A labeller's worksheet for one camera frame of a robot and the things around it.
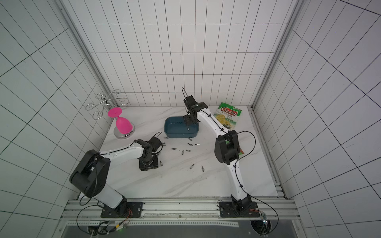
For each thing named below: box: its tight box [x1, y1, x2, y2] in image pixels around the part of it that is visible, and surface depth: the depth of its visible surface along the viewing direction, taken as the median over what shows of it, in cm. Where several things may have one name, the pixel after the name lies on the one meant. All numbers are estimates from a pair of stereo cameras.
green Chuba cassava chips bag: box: [213, 102, 243, 130], surface depth 117 cm
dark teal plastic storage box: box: [164, 116, 199, 139], surface depth 106 cm
